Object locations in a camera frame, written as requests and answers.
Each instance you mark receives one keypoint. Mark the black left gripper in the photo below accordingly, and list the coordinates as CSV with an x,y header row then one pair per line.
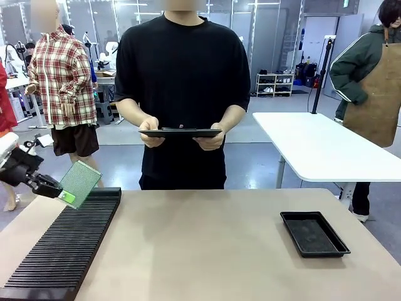
x,y
14,176

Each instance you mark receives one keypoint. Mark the green perforated PCB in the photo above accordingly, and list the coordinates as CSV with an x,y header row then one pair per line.
x,y
82,182

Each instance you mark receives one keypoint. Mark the black tablet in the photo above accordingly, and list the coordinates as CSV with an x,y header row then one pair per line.
x,y
180,133

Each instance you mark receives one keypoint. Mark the person's left forearm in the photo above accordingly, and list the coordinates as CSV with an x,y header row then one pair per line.
x,y
233,117

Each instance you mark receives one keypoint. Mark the person's right forearm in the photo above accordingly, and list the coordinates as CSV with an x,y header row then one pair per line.
x,y
130,111

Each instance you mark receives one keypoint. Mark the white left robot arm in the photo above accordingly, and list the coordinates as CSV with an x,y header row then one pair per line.
x,y
7,142

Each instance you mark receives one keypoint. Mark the black slotted PCB rack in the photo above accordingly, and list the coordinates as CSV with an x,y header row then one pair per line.
x,y
65,241

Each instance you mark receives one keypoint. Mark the person's right hand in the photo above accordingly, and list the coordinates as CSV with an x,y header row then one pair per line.
x,y
152,138

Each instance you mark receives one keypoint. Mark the person's left hand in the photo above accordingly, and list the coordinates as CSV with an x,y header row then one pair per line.
x,y
210,142

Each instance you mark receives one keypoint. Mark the grey step stool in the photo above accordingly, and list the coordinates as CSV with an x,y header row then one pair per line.
x,y
104,112

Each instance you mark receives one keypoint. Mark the mannequin in red jacket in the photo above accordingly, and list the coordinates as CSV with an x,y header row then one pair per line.
x,y
6,103

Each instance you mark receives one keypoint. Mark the white desk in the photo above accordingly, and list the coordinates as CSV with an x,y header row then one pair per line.
x,y
18,84

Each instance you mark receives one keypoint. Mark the mannequin in plaid shirt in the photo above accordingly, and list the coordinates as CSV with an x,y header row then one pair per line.
x,y
64,78

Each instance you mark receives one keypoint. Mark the cardboard box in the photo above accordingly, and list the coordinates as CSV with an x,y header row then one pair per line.
x,y
106,74

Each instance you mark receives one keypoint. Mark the seated person with black hair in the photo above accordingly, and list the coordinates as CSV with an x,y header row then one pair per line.
x,y
29,53

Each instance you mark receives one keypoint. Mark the person in black t-shirt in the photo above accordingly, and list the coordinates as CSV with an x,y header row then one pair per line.
x,y
183,78

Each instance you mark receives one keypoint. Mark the white shoe rack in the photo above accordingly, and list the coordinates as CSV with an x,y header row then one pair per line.
x,y
275,84

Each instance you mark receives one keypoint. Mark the black plastic tray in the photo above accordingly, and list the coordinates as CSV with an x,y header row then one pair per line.
x,y
313,235

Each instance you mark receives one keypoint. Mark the white table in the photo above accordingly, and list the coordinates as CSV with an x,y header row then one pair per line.
x,y
316,144

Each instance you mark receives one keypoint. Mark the black tripod pole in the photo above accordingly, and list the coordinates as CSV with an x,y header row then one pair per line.
x,y
322,72

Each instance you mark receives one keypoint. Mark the person in brown apron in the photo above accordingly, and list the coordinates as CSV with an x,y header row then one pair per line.
x,y
372,81

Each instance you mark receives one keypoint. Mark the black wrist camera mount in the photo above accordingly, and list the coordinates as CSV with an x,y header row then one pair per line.
x,y
26,160

